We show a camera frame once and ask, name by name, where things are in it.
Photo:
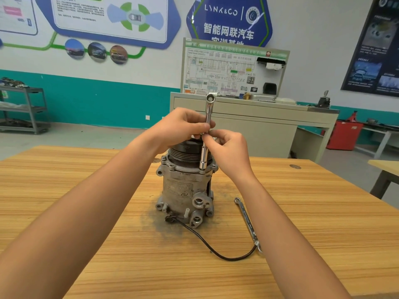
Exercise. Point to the round photo wall decal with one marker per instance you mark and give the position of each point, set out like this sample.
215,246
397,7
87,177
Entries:
96,51
75,49
118,54

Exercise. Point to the silver L-shaped socket wrench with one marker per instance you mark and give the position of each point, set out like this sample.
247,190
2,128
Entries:
209,112

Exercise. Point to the red cabinet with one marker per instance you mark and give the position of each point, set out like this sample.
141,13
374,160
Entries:
345,135

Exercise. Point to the small black device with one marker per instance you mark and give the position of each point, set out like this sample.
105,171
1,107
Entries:
323,101

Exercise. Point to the grey metal shelf cart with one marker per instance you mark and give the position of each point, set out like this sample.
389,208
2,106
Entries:
23,109

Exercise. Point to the wooden side table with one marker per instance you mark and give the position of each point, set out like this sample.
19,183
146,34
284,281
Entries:
385,174

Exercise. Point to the person's right hand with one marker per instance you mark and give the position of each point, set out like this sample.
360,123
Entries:
230,155

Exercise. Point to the blue rounded infographic panel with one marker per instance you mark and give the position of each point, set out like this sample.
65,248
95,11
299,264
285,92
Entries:
87,18

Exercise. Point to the grey metal compressor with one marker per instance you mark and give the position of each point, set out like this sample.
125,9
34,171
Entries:
186,183

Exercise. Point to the person's right forearm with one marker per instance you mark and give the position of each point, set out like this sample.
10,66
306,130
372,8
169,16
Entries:
293,246

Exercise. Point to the white wiring display board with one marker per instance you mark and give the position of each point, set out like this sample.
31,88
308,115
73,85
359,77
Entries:
215,68

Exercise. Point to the dark round table grommet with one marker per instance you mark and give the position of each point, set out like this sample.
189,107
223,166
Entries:
295,166

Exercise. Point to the person's left forearm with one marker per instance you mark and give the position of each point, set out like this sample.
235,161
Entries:
68,227

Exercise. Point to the dark wall poster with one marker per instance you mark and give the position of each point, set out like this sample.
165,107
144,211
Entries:
374,49

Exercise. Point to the person's left hand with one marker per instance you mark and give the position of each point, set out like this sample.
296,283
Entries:
178,129

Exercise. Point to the silver combination wrench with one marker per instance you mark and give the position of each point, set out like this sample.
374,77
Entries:
249,224

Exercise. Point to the beige workbench cabinet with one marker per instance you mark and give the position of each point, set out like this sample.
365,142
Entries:
274,124

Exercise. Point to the blue hexagon wall sign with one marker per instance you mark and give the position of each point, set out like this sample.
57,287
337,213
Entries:
227,18

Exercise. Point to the white infographic wall panel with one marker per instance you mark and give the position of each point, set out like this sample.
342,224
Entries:
15,14

